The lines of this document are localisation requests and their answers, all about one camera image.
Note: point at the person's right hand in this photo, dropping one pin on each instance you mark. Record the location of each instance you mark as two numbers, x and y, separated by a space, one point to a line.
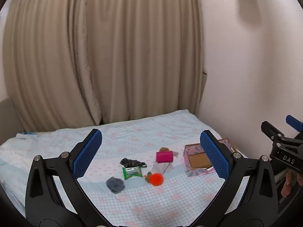
287 183

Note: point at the pink patterned cardboard box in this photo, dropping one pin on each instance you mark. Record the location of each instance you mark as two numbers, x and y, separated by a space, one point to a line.
196 160

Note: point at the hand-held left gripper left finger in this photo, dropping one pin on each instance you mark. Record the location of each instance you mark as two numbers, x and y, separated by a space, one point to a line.
87 156

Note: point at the pink pouch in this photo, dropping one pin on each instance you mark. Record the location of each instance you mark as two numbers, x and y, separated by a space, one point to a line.
164 157

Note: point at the beige curtain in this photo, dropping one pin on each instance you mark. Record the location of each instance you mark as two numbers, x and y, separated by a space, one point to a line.
106 52

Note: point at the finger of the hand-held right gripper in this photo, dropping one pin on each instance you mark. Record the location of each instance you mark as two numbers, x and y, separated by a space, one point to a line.
294 123
272 130

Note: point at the light blue checked blanket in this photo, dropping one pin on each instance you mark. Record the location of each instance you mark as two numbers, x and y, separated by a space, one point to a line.
142 201

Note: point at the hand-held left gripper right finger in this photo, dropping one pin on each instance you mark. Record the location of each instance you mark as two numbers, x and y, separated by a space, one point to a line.
215 156

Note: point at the brown plush toy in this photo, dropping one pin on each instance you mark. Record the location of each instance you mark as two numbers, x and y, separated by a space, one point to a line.
163 149

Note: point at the green wipes packet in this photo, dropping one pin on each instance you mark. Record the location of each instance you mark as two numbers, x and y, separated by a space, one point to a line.
132 172

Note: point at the orange fluffy ball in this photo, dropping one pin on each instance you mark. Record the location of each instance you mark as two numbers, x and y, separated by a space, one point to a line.
156 179

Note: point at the black patterned cloth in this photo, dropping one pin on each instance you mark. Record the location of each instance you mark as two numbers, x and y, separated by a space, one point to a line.
132 162

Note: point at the white cloth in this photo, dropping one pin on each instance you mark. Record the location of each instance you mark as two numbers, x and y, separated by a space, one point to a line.
162 167

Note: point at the grey sock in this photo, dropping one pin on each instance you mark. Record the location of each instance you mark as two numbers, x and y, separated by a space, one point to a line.
115 185

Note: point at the light blue cloth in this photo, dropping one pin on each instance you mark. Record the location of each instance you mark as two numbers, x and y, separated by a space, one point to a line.
27 134

